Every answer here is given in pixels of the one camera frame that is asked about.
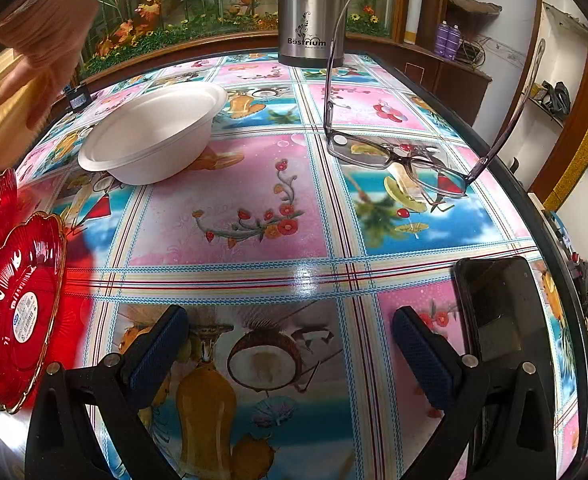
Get black smartphone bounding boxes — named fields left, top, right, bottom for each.
left=453, top=256, right=571, bottom=463

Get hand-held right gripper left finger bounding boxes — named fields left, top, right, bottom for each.
left=25, top=304, right=191, bottom=480

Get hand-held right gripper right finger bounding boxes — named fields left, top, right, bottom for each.
left=393, top=305, right=575, bottom=480

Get small black device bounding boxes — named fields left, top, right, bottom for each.
left=64, top=85, right=93, bottom=112

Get printed floral tablecloth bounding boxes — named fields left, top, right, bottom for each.
left=0, top=52, right=588, bottom=480

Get person's left hand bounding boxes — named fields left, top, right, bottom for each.
left=0, top=0, right=100, bottom=131

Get stainless steel thermos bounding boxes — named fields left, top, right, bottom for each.
left=278, top=0, right=351, bottom=67

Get black bag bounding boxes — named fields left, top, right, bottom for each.
left=541, top=80, right=573, bottom=117

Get purple frame eyeglasses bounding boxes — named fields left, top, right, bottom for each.
left=322, top=0, right=546, bottom=199

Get white foam bowl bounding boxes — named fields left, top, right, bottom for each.
left=77, top=82, right=228, bottom=184

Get white paper roll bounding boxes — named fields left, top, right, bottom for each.
left=405, top=0, right=428, bottom=46

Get floral bamboo wall picture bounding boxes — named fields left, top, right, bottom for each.
left=81, top=0, right=406, bottom=77

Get red glass plate gold rim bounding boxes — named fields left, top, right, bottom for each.
left=0, top=212, right=68, bottom=414

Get wooden cabinet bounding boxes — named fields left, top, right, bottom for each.
left=393, top=0, right=495, bottom=128

